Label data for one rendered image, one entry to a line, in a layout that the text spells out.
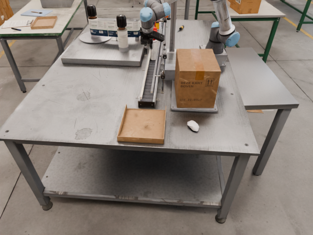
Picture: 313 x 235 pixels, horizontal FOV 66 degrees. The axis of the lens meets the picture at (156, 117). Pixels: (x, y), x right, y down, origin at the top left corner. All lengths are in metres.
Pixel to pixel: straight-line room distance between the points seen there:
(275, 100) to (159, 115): 0.82
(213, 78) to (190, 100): 0.20
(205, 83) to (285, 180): 1.35
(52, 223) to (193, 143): 1.30
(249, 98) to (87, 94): 1.13
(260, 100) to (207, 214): 0.96
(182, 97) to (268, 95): 0.66
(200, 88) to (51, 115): 0.94
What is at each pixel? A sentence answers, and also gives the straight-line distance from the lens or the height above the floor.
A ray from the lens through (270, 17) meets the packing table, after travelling 3.81.
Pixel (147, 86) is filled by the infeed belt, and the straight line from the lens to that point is 1.72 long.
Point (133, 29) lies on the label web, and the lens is 2.38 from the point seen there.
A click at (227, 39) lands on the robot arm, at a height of 1.11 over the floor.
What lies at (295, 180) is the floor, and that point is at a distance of 2.55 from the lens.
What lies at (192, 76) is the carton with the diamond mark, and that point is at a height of 1.08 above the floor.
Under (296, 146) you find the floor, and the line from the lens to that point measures 2.87.
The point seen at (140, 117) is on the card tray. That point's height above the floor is 0.83.
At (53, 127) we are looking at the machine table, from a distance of 1.57.
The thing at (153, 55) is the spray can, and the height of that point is 0.93.
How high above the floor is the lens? 1.81
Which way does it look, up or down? 40 degrees down
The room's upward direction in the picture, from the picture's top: straight up
